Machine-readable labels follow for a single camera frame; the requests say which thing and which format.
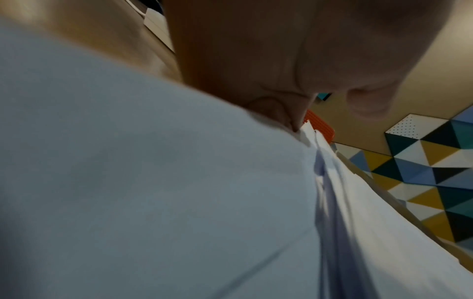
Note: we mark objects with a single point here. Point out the small teal object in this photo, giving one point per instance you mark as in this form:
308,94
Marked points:
324,96

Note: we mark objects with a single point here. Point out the white cloth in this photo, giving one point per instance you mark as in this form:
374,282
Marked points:
147,181

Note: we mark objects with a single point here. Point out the person's left hand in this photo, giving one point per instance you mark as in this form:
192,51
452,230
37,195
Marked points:
240,43

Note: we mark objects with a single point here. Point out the geometric triangle pattern mat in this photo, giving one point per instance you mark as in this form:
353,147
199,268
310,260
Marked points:
425,163

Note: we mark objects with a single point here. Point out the white box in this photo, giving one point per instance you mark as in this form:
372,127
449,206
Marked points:
157,26

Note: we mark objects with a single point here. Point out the orange plastic crate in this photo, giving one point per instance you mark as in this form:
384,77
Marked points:
320,127

